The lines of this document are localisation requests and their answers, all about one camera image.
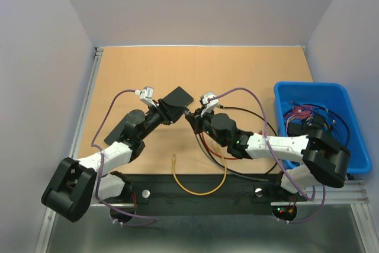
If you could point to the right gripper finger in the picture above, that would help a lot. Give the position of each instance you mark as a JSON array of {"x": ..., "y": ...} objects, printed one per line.
[
  {"x": 194, "y": 121},
  {"x": 202, "y": 114}
]

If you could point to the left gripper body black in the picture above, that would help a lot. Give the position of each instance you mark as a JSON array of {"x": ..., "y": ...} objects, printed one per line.
[{"x": 156, "y": 117}]

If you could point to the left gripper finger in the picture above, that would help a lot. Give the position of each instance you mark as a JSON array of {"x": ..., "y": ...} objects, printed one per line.
[
  {"x": 169, "y": 104},
  {"x": 173, "y": 114}
]

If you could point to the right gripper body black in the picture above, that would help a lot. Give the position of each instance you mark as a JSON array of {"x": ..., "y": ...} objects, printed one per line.
[{"x": 208, "y": 128}]

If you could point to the black network switch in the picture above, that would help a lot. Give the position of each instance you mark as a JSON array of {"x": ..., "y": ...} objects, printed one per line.
[{"x": 183, "y": 98}]

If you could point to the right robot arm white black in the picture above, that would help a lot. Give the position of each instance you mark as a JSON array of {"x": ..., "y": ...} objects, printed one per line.
[{"x": 322, "y": 159}]

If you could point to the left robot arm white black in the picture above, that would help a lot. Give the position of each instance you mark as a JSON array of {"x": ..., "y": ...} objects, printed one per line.
[{"x": 79, "y": 183}]

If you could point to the flat black box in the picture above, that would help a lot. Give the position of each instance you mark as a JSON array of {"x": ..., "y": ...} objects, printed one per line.
[{"x": 117, "y": 134}]

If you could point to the blue plastic bin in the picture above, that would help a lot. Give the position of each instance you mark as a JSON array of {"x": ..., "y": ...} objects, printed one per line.
[{"x": 331, "y": 102}]

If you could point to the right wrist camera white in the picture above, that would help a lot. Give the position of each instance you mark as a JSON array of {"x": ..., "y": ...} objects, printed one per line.
[{"x": 209, "y": 101}]

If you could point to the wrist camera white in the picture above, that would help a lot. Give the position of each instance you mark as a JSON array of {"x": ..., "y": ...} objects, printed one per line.
[
  {"x": 209, "y": 101},
  {"x": 146, "y": 96}
]

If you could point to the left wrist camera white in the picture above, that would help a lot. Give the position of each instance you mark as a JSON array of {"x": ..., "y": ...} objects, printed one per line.
[{"x": 146, "y": 96}]

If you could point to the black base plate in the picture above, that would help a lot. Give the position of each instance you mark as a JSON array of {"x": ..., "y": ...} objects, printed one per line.
[{"x": 203, "y": 194}]

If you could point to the aluminium frame rail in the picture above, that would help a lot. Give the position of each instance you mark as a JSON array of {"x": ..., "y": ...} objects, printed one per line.
[{"x": 48, "y": 220}]

